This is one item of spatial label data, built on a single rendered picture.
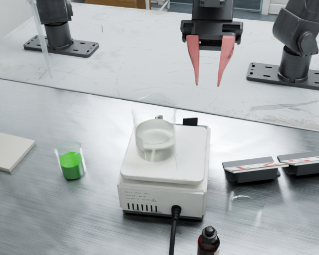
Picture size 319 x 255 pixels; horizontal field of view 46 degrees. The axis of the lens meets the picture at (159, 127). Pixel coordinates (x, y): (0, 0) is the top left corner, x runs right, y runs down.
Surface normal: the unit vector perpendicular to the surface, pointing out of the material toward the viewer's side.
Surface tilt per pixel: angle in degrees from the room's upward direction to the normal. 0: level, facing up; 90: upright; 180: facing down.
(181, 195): 90
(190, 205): 90
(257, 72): 0
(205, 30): 40
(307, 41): 90
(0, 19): 90
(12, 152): 0
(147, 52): 0
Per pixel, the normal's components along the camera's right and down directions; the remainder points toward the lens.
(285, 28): -0.90, -0.04
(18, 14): 0.95, 0.18
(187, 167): -0.04, -0.77
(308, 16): 0.29, 0.59
